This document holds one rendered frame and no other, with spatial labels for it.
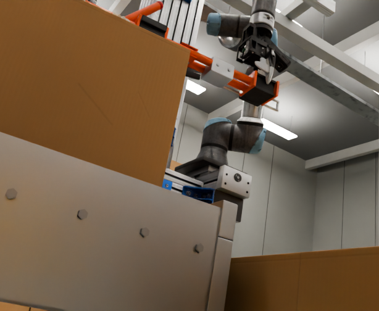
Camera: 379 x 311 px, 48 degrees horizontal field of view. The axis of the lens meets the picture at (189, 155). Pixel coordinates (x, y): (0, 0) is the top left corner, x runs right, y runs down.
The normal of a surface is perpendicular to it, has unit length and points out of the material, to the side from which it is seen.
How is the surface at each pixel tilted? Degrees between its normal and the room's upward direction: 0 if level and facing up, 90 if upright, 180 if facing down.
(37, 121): 90
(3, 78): 90
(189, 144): 90
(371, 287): 90
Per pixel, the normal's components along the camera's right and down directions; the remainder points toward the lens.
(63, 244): 0.50, -0.25
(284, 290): -0.85, -0.33
